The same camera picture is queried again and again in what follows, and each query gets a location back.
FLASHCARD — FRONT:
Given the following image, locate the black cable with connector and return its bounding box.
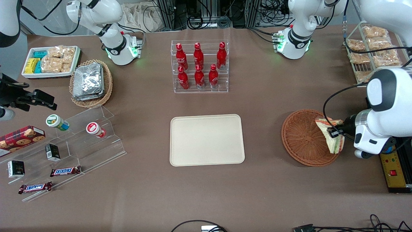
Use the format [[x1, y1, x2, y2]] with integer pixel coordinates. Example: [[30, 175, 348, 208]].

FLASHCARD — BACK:
[[292, 214, 412, 232]]

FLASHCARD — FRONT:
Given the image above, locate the silver foil packet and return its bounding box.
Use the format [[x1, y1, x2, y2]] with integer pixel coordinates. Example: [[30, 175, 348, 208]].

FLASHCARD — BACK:
[[74, 63, 103, 97], [73, 92, 105, 102]]

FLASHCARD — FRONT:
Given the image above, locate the brown Snickers bar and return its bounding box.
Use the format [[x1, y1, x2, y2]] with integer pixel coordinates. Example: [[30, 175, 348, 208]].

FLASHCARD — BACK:
[[18, 181, 53, 195], [50, 166, 82, 178]]

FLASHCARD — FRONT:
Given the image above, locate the white rectangular snack tray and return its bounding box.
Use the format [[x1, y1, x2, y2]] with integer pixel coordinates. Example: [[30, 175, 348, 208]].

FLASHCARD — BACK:
[[22, 46, 81, 80]]

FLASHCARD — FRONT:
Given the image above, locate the round brown wicker basket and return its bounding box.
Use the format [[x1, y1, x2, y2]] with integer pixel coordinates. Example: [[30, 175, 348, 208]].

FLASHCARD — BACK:
[[281, 109, 342, 167]]

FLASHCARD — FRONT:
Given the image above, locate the black yellow control box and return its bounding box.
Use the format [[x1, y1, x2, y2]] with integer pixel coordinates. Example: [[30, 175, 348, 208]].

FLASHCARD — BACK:
[[365, 97, 412, 194]]

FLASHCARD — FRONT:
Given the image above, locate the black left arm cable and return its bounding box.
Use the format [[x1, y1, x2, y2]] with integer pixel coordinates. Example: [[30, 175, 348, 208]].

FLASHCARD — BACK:
[[323, 46, 412, 142]]

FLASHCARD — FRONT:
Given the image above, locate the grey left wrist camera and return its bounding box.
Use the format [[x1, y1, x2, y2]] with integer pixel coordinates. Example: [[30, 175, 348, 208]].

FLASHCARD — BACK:
[[354, 149, 374, 159]]

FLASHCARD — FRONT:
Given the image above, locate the red cola bottle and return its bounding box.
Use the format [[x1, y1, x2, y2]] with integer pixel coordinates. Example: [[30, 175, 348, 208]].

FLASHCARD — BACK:
[[216, 42, 227, 70], [178, 66, 190, 90], [208, 64, 219, 89], [175, 43, 188, 70], [194, 64, 205, 89], [193, 42, 204, 68]]

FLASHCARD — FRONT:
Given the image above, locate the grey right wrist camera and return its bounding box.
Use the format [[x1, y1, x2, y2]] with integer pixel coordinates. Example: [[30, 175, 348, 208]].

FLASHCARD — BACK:
[[0, 108, 15, 121]]

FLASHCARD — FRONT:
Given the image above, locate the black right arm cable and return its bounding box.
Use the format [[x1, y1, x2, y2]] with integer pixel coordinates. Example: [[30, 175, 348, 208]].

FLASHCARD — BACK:
[[20, 0, 81, 36]]

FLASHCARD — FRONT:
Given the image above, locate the beige cloth bag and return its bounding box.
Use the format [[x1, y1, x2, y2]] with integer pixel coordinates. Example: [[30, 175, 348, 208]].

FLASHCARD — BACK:
[[122, 3, 162, 33]]

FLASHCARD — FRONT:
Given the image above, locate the black looped table cable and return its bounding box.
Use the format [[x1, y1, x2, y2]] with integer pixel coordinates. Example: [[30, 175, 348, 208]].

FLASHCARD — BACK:
[[170, 220, 228, 232]]

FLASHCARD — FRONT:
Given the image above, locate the clear fried snack packet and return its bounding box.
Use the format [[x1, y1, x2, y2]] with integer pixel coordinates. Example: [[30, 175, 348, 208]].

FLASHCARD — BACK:
[[368, 38, 393, 51], [363, 25, 389, 39], [347, 39, 366, 52], [355, 71, 374, 83], [350, 53, 371, 64], [373, 52, 401, 68]]

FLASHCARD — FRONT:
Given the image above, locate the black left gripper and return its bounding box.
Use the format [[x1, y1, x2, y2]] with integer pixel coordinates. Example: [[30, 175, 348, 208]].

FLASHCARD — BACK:
[[327, 115, 358, 139]]

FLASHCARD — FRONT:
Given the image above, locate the triangle sandwich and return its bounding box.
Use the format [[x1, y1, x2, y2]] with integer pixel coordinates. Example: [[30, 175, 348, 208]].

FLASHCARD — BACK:
[[315, 117, 345, 155]]

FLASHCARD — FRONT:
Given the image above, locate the clear acrylic bottle rack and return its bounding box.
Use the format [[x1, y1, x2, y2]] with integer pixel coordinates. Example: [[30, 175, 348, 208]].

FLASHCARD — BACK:
[[171, 40, 229, 94]]

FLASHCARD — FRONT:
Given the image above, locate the black floor cable bundle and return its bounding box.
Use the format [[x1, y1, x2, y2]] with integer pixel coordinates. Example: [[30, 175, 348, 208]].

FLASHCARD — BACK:
[[186, 0, 233, 30]]

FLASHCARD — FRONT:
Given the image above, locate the aluminium frame post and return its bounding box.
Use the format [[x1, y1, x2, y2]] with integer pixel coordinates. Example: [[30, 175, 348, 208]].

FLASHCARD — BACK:
[[246, 0, 262, 28], [157, 0, 176, 31]]

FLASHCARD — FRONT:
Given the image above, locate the clear acrylic step display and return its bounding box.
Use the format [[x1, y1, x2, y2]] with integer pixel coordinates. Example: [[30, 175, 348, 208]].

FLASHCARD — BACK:
[[0, 105, 127, 203]]

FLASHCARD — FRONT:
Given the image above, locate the white wire rack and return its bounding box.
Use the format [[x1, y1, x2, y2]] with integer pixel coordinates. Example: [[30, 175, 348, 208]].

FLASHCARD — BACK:
[[343, 20, 408, 88]]

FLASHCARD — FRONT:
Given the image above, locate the small black box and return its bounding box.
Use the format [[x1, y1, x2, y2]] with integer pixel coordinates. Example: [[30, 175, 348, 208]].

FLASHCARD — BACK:
[[45, 144, 61, 162], [7, 160, 25, 179]]

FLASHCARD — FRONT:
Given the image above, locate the oval tan wicker basket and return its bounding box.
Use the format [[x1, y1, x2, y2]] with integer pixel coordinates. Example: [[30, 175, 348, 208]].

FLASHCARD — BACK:
[[69, 59, 113, 108]]

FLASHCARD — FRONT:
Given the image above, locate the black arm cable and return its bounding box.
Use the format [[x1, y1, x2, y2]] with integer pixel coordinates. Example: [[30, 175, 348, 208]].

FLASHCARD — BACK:
[[323, 46, 412, 142], [20, 0, 81, 36]]

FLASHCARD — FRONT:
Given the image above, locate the red lid yogurt cup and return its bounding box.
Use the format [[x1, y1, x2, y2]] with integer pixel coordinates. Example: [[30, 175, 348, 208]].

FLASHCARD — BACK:
[[86, 122, 107, 139]]

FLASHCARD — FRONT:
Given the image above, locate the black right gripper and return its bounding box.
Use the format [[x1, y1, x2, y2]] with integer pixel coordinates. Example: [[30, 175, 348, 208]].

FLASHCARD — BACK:
[[0, 73, 58, 111]]

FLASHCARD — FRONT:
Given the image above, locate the red tartan cookie box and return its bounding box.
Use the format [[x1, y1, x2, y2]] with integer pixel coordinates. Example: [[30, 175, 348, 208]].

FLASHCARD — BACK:
[[0, 125, 46, 158]]

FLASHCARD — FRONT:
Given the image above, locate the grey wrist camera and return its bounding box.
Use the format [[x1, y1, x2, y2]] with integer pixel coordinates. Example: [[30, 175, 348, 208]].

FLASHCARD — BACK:
[[354, 149, 374, 159], [0, 108, 15, 121]]

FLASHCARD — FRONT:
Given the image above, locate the beige rectangular serving tray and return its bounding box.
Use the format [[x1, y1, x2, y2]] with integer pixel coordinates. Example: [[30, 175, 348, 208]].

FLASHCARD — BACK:
[[170, 114, 246, 167]]

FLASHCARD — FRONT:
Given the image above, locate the green lid yogurt cup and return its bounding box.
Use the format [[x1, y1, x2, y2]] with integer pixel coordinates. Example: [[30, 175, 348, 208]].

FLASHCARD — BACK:
[[46, 114, 70, 131]]

